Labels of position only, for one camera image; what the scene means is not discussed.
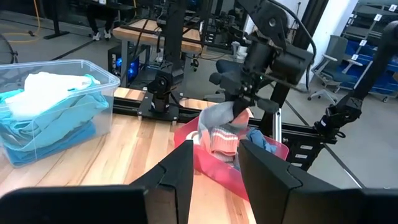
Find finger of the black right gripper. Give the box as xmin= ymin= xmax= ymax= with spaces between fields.
xmin=232 ymin=99 xmax=242 ymax=118
xmin=241 ymin=99 xmax=251 ymax=118

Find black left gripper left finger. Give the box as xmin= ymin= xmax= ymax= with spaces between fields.
xmin=0 ymin=139 xmax=195 ymax=224

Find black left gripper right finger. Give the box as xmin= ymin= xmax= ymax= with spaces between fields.
xmin=238 ymin=139 xmax=398 ymax=224

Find grey sock coral cuff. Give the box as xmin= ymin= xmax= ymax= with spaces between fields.
xmin=201 ymin=124 xmax=246 ymax=157
xmin=198 ymin=101 xmax=251 ymax=131

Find blue sock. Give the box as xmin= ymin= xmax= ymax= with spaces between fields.
xmin=247 ymin=128 xmax=278 ymax=154

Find silver aluminium bar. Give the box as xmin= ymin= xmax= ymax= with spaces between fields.
xmin=272 ymin=108 xmax=283 ymax=144

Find red translucent plastic bin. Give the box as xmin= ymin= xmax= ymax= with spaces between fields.
xmin=173 ymin=115 xmax=290 ymax=202

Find teal cloth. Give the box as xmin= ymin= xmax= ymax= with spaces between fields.
xmin=0 ymin=74 xmax=109 ymax=167

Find grey office chair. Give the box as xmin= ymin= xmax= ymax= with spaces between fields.
xmin=307 ymin=34 xmax=364 ymax=105

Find clear plastic storage bin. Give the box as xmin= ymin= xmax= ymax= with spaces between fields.
xmin=0 ymin=58 xmax=121 ymax=169

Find wooden workbench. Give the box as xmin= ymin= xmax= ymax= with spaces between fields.
xmin=111 ymin=17 xmax=205 ymax=88

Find computer tower blue lights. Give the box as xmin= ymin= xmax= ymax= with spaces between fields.
xmin=107 ymin=45 xmax=141 ymax=88

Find white cloth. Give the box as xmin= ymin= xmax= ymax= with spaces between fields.
xmin=4 ymin=71 xmax=102 ymax=121

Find black jointed mounting pole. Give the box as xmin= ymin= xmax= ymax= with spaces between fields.
xmin=313 ymin=20 xmax=398 ymax=147

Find blue bin storage rack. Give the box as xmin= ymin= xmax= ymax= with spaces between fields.
xmin=340 ymin=0 xmax=398 ymax=102

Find person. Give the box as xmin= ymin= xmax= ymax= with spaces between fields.
xmin=85 ymin=0 xmax=113 ymax=42

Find black desk leg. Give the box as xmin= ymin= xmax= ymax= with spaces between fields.
xmin=43 ymin=0 xmax=71 ymax=40

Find black aluminium table frame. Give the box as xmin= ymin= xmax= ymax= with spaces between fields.
xmin=112 ymin=0 xmax=340 ymax=172

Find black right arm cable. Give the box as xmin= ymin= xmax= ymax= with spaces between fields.
xmin=269 ymin=0 xmax=318 ymax=93

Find yellow cable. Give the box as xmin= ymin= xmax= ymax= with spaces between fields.
xmin=1 ymin=0 xmax=42 ymax=44

